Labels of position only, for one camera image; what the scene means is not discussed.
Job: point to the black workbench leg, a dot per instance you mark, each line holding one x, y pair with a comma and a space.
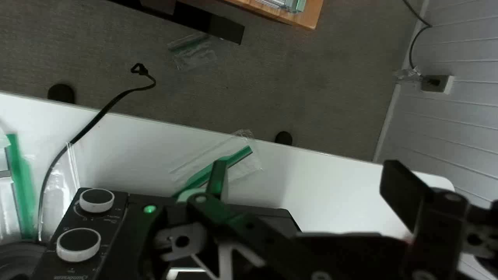
208, 23

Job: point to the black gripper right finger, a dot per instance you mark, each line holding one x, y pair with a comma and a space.
410, 196

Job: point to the black toaster oven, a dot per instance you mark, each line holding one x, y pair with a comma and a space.
79, 242

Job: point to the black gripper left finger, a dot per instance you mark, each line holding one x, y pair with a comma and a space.
259, 233

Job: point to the black table leg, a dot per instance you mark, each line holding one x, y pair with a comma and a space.
61, 91
284, 136

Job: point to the wooden workbench top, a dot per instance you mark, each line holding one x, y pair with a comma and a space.
301, 17

